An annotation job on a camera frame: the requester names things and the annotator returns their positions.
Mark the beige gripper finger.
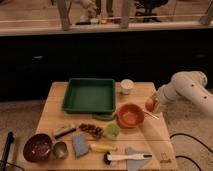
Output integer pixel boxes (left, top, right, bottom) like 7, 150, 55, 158
150, 92, 158, 101
154, 103, 166, 114

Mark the orange red apple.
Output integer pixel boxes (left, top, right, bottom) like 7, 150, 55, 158
145, 98, 156, 112

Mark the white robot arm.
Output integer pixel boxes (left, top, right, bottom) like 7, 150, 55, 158
145, 71, 213, 119

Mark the white paper cup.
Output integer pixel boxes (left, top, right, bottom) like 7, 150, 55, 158
121, 79, 134, 95

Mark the light green cup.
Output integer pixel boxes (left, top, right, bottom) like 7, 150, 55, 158
104, 124, 120, 140

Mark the small metal cup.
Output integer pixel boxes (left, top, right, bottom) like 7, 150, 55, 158
53, 141, 68, 159

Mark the metal spoon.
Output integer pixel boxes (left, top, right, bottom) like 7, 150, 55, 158
144, 111, 159, 120

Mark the orange bowl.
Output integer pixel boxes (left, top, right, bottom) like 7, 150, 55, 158
116, 103, 144, 129

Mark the green cucumber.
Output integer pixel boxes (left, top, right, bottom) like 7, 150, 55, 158
92, 114, 116, 121

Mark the grey cloth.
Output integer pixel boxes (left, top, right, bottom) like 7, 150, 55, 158
125, 147, 152, 171

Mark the green plastic tray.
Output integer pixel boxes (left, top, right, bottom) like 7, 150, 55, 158
62, 78, 116, 115

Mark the yellow banana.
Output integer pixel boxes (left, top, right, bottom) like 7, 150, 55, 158
90, 143, 117, 152

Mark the blue sponge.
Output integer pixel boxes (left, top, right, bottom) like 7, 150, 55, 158
72, 134, 89, 157

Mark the black office chair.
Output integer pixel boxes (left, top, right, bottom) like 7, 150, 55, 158
134, 0, 168, 23

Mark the wooden black eraser block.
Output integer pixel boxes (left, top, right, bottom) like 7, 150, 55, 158
53, 124, 76, 139

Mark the dark red bowl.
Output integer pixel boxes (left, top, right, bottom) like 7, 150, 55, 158
23, 133, 52, 162

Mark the black pole stand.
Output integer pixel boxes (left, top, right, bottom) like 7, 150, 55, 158
0, 132, 14, 171

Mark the black cable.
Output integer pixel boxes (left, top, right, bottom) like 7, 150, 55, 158
169, 132, 213, 171

